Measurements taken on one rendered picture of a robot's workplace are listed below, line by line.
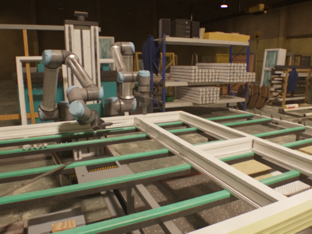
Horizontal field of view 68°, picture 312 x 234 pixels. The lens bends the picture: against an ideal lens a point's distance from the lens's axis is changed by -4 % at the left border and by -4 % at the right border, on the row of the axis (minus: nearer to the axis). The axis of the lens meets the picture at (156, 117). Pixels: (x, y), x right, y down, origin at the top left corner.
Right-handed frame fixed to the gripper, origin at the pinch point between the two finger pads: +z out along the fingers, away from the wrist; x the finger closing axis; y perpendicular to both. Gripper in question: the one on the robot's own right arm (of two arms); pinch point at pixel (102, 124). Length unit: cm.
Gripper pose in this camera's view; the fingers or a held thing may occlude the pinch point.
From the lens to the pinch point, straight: 176.2
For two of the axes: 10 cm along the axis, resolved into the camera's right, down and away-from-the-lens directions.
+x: -2.6, -8.8, 3.9
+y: 9.2, -3.5, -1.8
